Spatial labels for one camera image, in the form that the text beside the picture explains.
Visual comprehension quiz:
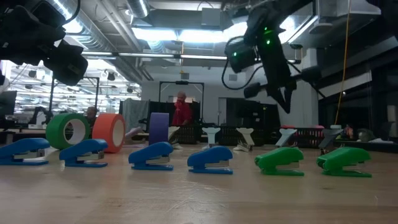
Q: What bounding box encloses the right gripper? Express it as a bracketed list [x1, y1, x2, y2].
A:
[243, 7, 323, 114]

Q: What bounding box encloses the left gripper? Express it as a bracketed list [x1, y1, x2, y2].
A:
[0, 4, 89, 87]

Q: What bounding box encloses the light blue staple remover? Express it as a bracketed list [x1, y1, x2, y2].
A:
[201, 126, 221, 151]
[274, 128, 298, 148]

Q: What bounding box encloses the dark grey staple remover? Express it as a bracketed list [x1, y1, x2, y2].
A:
[317, 128, 345, 150]

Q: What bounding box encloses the green tape roll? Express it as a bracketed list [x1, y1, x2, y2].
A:
[45, 112, 91, 151]

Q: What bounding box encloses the green stapler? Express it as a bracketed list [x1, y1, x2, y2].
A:
[316, 147, 373, 179]
[254, 146, 305, 177]

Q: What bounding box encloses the orange tape roll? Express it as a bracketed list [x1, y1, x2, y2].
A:
[91, 113, 126, 154]

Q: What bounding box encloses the blue stapler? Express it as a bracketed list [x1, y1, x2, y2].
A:
[187, 145, 234, 175]
[0, 138, 51, 166]
[58, 138, 109, 169]
[128, 141, 175, 171]

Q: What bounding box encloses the lavender staple remover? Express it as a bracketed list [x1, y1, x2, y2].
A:
[125, 126, 144, 146]

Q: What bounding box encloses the purple tape roll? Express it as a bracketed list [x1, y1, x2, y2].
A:
[148, 112, 170, 146]

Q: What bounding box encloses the ceiling tube light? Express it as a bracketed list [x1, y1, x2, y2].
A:
[118, 52, 175, 58]
[81, 51, 118, 57]
[180, 54, 228, 60]

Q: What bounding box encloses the black cabinet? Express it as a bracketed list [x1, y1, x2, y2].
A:
[226, 97, 281, 128]

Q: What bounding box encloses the black plastic mesh basket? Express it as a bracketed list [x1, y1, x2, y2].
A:
[259, 126, 326, 149]
[200, 125, 261, 147]
[146, 124, 202, 145]

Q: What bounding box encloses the person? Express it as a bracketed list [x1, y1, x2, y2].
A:
[85, 106, 98, 127]
[171, 91, 193, 126]

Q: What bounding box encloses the black monitor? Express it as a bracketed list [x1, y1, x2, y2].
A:
[0, 90, 18, 118]

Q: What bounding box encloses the grey hanging cloth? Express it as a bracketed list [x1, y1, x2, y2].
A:
[119, 98, 150, 133]

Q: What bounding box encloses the dark bag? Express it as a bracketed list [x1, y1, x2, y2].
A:
[356, 128, 376, 142]

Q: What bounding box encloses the black desk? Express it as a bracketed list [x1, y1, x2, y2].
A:
[334, 139, 398, 154]

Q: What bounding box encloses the black gantry frame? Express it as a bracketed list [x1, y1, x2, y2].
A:
[49, 76, 100, 121]
[159, 81, 205, 125]

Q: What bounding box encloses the silver ventilation duct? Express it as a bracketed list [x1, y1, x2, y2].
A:
[46, 0, 147, 83]

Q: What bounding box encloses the yellow cable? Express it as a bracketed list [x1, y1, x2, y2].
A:
[334, 0, 351, 125]

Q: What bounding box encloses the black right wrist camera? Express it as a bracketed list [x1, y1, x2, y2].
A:
[224, 36, 261, 74]

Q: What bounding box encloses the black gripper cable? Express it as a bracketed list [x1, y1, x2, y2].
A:
[221, 58, 265, 91]

